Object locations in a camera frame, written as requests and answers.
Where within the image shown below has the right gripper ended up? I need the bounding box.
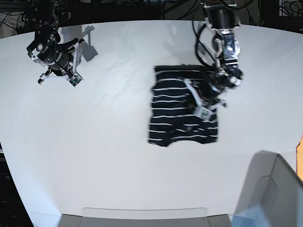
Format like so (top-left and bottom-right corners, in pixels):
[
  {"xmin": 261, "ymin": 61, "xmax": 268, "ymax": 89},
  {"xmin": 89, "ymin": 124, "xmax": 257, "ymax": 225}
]
[{"xmin": 36, "ymin": 38, "xmax": 85, "ymax": 84}]

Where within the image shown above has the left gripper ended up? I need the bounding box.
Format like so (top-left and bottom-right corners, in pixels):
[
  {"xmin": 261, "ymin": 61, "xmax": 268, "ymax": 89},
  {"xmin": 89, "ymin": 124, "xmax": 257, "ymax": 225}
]
[{"xmin": 182, "ymin": 79, "xmax": 227, "ymax": 111}]

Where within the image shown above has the navy white striped T-shirt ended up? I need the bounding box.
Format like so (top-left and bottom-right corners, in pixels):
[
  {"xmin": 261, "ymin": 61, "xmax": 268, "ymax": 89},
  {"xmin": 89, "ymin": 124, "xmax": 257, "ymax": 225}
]
[{"xmin": 148, "ymin": 65, "xmax": 218, "ymax": 147}]

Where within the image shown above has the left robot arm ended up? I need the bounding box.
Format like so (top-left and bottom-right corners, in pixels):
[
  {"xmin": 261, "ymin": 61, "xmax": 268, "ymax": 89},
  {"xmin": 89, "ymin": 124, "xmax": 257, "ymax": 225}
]
[{"xmin": 185, "ymin": 0, "xmax": 243, "ymax": 115}]

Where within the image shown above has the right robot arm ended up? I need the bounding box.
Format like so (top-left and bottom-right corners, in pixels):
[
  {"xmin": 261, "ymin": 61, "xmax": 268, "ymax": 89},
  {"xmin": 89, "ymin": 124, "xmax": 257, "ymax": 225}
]
[{"xmin": 27, "ymin": 0, "xmax": 85, "ymax": 87}]

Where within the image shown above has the orange object at edge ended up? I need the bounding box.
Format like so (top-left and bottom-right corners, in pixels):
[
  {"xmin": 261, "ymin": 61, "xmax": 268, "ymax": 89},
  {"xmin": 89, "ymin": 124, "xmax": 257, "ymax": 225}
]
[{"xmin": 296, "ymin": 138, "xmax": 303, "ymax": 178}]

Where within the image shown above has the white storage bin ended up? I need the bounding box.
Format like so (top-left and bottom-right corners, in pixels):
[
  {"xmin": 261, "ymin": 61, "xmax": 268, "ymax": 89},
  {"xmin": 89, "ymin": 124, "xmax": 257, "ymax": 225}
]
[{"xmin": 230, "ymin": 151, "xmax": 303, "ymax": 227}]

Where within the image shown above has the grey plastic tray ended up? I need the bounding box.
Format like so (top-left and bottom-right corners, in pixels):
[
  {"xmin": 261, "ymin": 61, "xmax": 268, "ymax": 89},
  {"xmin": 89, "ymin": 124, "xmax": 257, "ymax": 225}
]
[{"xmin": 58, "ymin": 208, "xmax": 232, "ymax": 227}]

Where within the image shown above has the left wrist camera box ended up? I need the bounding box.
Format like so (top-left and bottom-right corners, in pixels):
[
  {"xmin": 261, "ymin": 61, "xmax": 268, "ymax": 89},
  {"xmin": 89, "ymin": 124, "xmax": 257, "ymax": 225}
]
[{"xmin": 194, "ymin": 106, "xmax": 213, "ymax": 122}]

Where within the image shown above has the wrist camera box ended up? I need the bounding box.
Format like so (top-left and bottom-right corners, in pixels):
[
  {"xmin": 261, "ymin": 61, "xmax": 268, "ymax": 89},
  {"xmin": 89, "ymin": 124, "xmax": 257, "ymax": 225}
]
[
  {"xmin": 68, "ymin": 73, "xmax": 83, "ymax": 87},
  {"xmin": 194, "ymin": 106, "xmax": 213, "ymax": 122}
]

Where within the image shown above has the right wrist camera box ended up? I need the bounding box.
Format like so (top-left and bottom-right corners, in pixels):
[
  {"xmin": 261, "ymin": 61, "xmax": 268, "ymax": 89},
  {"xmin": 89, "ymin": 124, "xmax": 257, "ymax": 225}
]
[{"xmin": 68, "ymin": 73, "xmax": 83, "ymax": 87}]

